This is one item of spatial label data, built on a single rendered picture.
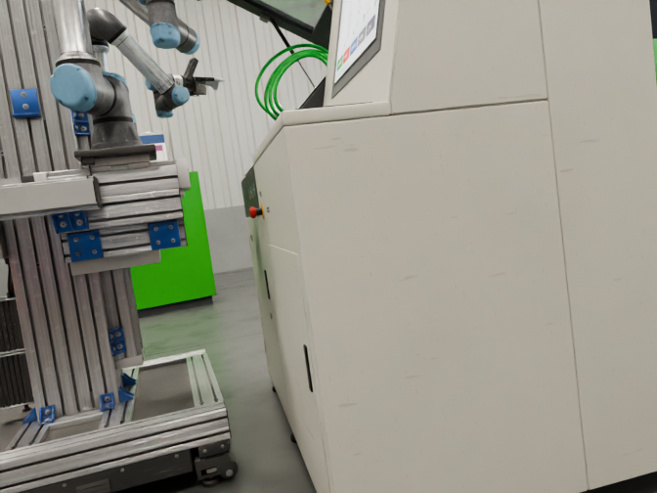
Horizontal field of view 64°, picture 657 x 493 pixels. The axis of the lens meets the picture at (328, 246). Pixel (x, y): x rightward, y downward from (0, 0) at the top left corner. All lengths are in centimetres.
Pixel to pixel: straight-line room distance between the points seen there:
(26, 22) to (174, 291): 359
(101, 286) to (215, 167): 671
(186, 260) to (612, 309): 438
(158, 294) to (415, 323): 428
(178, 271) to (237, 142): 385
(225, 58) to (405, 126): 793
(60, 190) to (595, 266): 135
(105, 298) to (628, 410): 158
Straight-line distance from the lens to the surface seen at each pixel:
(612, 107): 136
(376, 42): 126
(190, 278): 528
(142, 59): 239
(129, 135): 175
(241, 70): 895
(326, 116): 106
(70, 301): 192
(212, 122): 867
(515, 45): 125
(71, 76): 164
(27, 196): 161
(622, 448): 146
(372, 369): 111
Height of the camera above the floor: 79
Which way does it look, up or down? 4 degrees down
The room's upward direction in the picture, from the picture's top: 8 degrees counter-clockwise
